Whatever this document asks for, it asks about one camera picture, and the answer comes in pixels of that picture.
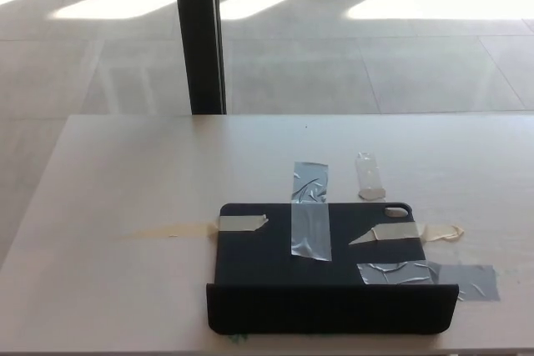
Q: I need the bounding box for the beige masking tape short strip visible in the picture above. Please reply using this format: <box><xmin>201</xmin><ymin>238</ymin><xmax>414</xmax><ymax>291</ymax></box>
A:
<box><xmin>207</xmin><ymin>213</ymin><xmax>270</xmax><ymax>237</ymax></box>

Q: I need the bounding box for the wide grey duct tape strip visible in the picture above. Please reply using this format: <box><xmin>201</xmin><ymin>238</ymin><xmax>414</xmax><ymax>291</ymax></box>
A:
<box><xmin>356</xmin><ymin>260</ymin><xmax>501</xmax><ymax>302</ymax></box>

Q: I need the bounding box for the black window frame post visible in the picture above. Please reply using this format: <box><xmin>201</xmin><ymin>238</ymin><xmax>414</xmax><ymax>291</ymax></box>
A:
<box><xmin>170</xmin><ymin>0</ymin><xmax>228</xmax><ymax>116</ymax></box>

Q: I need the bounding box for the long grey duct tape strip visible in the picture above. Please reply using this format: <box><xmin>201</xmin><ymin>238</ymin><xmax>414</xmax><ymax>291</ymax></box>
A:
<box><xmin>290</xmin><ymin>160</ymin><xmax>333</xmax><ymax>262</ymax></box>

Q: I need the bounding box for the black folding tablet cover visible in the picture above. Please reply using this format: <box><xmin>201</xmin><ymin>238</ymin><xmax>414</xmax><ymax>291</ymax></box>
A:
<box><xmin>205</xmin><ymin>202</ymin><xmax>460</xmax><ymax>335</ymax></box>

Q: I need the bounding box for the beige masking tape crumpled strip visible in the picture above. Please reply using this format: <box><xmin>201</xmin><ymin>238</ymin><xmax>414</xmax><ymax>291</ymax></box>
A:
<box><xmin>348</xmin><ymin>222</ymin><xmax>465</xmax><ymax>246</ymax></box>

